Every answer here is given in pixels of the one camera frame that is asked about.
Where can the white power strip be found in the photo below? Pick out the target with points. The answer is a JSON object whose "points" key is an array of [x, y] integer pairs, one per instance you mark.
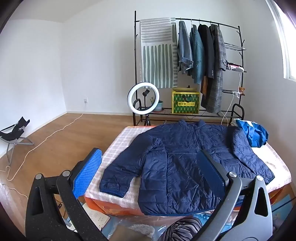
{"points": [[238, 68]]}

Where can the dark striped cloth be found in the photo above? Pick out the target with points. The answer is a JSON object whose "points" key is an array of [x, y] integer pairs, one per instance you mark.
{"points": [[182, 229]]}

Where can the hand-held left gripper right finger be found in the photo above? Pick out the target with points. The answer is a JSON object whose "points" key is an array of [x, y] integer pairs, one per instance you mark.
{"points": [[212, 175]]}

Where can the bright blue garment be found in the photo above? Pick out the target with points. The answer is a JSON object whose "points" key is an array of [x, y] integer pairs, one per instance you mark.
{"points": [[254, 136]]}

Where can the open notebook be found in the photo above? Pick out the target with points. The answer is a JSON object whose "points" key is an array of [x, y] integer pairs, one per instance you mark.
{"points": [[97, 217]]}

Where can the yellow and green box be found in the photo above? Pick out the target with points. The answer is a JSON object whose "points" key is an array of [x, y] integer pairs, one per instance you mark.
{"points": [[185, 104]]}

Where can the brown garment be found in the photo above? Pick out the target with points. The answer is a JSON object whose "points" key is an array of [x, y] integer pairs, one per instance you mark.
{"points": [[204, 85]]}

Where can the green striped white towel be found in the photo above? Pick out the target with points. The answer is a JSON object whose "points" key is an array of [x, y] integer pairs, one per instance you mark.
{"points": [[157, 58]]}

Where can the navy quilted puffer jacket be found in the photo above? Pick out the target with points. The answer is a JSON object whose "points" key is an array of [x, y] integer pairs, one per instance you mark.
{"points": [[175, 166]]}

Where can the grey plaid coat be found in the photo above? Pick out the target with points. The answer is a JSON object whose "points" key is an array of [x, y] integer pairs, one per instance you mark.
{"points": [[217, 69]]}

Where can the clear plastic bag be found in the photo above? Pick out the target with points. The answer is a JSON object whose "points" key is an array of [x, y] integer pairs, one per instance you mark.
{"points": [[134, 226]]}

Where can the small brown teddy bear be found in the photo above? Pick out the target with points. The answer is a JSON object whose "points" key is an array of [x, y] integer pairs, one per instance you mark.
{"points": [[242, 90]]}

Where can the teal jacket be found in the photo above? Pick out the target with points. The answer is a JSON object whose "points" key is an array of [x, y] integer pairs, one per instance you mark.
{"points": [[197, 55]]}

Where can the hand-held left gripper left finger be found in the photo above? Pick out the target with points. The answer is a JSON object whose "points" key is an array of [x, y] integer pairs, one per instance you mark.
{"points": [[89, 172]]}

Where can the window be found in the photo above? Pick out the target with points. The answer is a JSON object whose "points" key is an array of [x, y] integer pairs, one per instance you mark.
{"points": [[289, 46]]}

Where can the bed with checked sheet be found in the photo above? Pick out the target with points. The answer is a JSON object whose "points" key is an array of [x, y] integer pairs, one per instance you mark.
{"points": [[120, 143]]}

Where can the black metal clothes rack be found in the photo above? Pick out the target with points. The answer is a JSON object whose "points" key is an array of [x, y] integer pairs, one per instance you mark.
{"points": [[135, 46]]}

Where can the black folding chair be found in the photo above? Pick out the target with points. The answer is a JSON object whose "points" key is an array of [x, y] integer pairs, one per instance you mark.
{"points": [[19, 127]]}

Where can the blue denim jacket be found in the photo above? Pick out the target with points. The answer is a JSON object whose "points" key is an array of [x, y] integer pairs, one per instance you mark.
{"points": [[183, 51]]}

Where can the black coat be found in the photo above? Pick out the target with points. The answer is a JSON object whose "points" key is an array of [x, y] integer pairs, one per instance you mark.
{"points": [[207, 46]]}

